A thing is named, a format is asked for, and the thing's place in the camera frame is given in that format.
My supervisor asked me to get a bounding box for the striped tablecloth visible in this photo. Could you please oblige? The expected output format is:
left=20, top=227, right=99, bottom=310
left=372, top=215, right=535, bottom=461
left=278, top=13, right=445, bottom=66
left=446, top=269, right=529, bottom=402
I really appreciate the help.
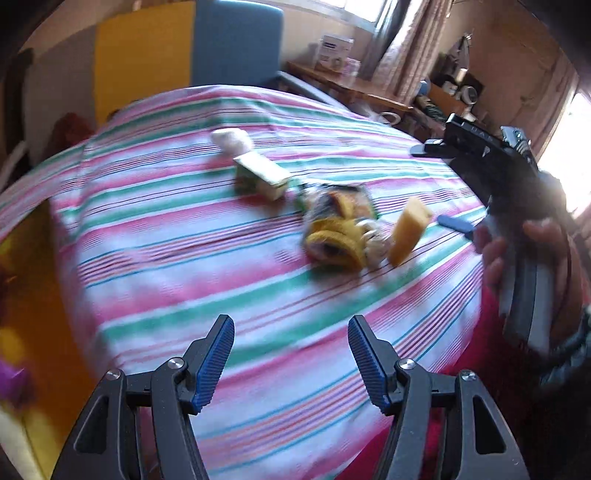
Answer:
left=0, top=85, right=490, bottom=480

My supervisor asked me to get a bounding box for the clear snack packet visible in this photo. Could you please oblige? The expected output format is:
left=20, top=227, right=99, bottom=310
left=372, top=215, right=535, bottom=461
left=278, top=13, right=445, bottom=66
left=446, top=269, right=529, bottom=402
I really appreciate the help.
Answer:
left=295, top=182, right=379, bottom=222

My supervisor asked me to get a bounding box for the purple snack packet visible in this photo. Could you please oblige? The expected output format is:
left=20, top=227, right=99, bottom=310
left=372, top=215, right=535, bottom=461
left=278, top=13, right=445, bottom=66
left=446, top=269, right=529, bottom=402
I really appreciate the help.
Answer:
left=0, top=360, right=33, bottom=407

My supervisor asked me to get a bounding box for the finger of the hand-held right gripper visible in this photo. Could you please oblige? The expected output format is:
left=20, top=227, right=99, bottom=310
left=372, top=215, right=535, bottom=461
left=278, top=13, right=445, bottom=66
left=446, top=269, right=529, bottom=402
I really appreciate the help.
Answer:
left=436, top=215, right=476, bottom=241
left=410, top=138, right=451, bottom=158

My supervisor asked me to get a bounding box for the white wrapper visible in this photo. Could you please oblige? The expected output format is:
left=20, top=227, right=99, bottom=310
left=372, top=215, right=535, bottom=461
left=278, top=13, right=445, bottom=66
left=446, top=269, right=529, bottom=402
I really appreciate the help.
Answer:
left=360, top=219, right=393, bottom=259

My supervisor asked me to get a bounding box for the small yellow sponge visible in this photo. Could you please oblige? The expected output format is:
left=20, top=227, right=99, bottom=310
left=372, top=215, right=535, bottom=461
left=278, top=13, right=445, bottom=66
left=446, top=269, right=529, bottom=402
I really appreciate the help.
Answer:
left=388, top=198, right=434, bottom=267

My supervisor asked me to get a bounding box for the brown bag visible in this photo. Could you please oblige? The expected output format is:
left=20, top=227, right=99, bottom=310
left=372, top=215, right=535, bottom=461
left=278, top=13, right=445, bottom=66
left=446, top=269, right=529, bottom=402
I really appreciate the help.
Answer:
left=51, top=113, right=98, bottom=148

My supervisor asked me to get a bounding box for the cluttered wooden desk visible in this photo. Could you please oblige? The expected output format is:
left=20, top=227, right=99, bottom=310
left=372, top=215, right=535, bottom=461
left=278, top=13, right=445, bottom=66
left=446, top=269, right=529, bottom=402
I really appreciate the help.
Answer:
left=411, top=37, right=490, bottom=134

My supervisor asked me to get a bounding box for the bright window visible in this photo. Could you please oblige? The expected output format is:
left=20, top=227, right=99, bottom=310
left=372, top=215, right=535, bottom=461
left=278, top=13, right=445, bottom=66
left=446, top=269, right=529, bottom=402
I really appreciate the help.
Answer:
left=549, top=88, right=591, bottom=213
left=286, top=0, right=389, bottom=19

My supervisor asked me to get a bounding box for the wooden side table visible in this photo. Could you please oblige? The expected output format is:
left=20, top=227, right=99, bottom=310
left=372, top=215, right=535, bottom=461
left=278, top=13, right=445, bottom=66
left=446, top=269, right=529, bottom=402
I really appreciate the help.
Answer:
left=284, top=60, right=414, bottom=116

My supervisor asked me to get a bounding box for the white carton with picture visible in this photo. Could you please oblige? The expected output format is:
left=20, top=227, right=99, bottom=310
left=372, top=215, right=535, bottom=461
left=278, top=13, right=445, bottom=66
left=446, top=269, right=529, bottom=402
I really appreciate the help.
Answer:
left=316, top=34, right=355, bottom=70

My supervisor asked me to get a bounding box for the patterned beige curtain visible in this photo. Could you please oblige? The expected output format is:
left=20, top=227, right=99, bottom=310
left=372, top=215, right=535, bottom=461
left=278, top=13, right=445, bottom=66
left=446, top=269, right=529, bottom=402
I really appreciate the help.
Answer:
left=369, top=0, right=455, bottom=104

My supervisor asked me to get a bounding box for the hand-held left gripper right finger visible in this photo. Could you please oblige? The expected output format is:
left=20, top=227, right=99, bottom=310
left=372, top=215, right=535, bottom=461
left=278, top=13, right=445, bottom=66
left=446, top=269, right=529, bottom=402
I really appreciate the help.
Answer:
left=347, top=315, right=532, bottom=480

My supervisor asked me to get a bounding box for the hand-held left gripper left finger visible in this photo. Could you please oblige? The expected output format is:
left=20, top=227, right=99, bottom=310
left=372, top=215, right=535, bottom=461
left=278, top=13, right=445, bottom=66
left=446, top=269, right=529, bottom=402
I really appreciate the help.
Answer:
left=51, top=315, right=235, bottom=480

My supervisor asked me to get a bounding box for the white tissue wad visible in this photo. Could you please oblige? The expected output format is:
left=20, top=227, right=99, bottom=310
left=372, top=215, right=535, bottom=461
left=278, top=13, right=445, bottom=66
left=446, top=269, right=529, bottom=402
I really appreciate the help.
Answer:
left=211, top=127, right=252, bottom=155

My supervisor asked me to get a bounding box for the green cardboard box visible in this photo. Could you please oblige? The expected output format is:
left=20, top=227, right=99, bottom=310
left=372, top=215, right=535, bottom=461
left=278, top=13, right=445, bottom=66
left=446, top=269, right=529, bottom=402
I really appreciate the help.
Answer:
left=232, top=152, right=293, bottom=201

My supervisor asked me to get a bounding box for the grey yellow blue chair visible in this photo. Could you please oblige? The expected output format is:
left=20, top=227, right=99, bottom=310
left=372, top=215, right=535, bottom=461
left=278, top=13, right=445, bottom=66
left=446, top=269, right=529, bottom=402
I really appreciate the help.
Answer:
left=0, top=0, right=352, bottom=185

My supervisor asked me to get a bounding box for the person's right hand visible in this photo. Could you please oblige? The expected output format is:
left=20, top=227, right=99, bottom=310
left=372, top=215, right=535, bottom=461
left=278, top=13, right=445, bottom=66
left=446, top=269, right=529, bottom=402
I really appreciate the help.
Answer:
left=475, top=219, right=587, bottom=344

